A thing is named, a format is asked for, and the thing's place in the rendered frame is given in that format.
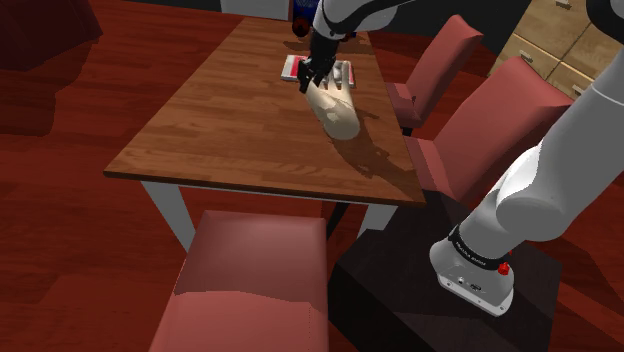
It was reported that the red and white book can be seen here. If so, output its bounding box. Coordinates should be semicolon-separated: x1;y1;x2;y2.
280;54;356;89

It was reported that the blue box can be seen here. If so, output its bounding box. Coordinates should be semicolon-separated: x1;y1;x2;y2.
293;0;319;20

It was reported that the light wooden drawer cabinet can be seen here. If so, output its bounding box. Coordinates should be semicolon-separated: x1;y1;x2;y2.
487;0;624;101

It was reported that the red upholstered chair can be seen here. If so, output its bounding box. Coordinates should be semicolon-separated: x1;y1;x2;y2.
403;55;575;207
384;14;484;131
148;209;331;352

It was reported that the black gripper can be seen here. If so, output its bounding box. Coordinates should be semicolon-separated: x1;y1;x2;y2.
297;31;340;95

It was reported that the dark robot stand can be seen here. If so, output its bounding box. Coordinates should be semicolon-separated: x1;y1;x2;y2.
327;189;565;352

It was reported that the wooden table with white legs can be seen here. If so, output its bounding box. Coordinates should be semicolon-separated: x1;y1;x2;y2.
103;15;427;252

